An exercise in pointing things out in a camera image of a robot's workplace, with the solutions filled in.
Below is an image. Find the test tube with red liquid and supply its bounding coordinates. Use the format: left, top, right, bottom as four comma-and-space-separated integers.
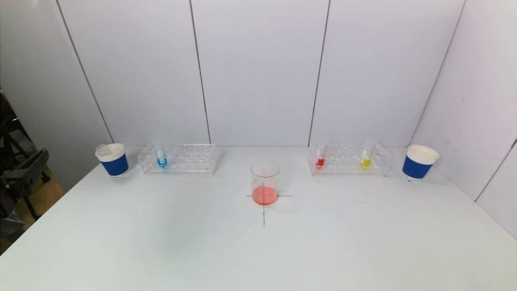
315, 139, 330, 170

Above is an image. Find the black tripod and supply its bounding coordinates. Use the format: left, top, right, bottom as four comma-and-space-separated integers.
0, 93, 51, 221

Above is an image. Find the grey plastic bag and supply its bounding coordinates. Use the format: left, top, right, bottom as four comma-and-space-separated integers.
0, 210, 25, 239

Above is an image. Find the clear glass beaker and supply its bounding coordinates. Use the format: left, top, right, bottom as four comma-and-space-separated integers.
250, 160, 280, 205

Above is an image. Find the test tube with blue liquid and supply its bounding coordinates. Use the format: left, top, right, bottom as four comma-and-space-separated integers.
153, 138, 168, 169

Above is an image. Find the clear acrylic test tube rack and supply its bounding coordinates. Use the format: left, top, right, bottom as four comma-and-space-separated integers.
307, 143, 391, 177
138, 143, 219, 175

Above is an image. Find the blue white paper cup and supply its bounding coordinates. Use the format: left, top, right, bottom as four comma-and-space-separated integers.
95, 143, 130, 178
402, 145, 439, 181

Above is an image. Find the test tube with yellow liquid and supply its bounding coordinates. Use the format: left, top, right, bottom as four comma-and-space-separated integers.
360, 137, 378, 170

